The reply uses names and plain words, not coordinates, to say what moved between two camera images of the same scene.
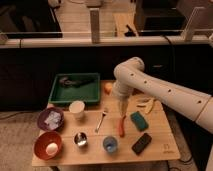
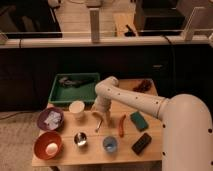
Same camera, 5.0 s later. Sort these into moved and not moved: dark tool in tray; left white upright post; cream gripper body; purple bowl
Moved: cream gripper body
Not moved: dark tool in tray; left white upright post; purple bowl
